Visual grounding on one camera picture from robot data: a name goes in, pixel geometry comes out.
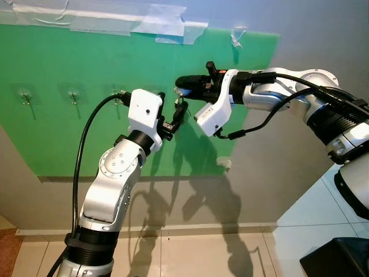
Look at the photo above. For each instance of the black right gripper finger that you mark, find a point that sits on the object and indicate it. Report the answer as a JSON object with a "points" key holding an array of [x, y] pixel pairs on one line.
{"points": [[187, 85]]}

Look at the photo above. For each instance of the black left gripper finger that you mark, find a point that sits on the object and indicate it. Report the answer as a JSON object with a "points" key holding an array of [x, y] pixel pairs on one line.
{"points": [[180, 113]]}

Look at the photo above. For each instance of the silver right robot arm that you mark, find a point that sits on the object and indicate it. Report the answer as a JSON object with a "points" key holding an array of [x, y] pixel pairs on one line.
{"points": [[340, 133]]}

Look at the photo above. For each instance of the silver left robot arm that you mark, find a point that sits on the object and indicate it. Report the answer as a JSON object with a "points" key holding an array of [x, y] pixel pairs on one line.
{"points": [[115, 184]]}

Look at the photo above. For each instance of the crumpled clear tape piece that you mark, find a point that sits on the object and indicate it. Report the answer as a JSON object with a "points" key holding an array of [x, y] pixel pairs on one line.
{"points": [[238, 37]]}

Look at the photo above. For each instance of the small clear tape piece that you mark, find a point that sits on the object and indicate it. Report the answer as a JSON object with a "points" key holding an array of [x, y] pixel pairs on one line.
{"points": [[225, 164]]}

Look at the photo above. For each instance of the long clear tape strip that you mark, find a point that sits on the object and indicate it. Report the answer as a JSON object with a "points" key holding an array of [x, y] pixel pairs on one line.
{"points": [[144, 20]]}

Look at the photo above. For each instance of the green plastic board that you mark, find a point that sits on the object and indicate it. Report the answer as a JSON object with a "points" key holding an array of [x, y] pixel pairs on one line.
{"points": [[57, 138]]}

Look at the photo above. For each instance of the brown floor mat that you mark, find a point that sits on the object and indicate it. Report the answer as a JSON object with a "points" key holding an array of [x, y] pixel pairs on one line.
{"points": [[7, 254]]}

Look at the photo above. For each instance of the black box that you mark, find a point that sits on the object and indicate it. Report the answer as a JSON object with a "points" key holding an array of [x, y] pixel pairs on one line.
{"points": [[340, 259]]}

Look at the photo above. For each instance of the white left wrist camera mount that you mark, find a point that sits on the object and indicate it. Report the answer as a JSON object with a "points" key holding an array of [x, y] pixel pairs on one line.
{"points": [[144, 109]]}

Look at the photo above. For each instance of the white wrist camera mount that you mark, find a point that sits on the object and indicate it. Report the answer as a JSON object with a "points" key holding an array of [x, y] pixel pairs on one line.
{"points": [[213, 115], [144, 109]]}

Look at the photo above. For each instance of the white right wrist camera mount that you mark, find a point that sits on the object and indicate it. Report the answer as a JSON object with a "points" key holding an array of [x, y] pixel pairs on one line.
{"points": [[213, 115]]}

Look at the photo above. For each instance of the metal adhesive wall hook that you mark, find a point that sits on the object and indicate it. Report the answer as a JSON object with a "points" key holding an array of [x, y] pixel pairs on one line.
{"points": [[73, 93], [115, 91], [24, 94]]}

